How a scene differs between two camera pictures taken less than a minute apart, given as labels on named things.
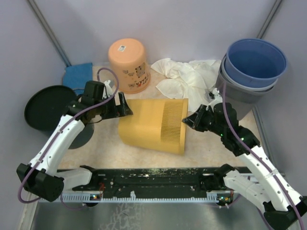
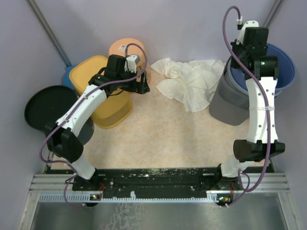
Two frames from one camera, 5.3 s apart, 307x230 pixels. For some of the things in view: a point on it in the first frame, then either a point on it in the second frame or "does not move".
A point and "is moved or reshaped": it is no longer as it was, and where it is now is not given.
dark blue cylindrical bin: x=45 y=106 does not move
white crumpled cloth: x=194 y=80 does not move
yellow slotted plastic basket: x=156 y=124 to x=117 y=108
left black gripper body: x=109 y=109 to x=137 y=86
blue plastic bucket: x=254 y=63 is moved or reshaped
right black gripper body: x=208 y=123 to x=239 y=51
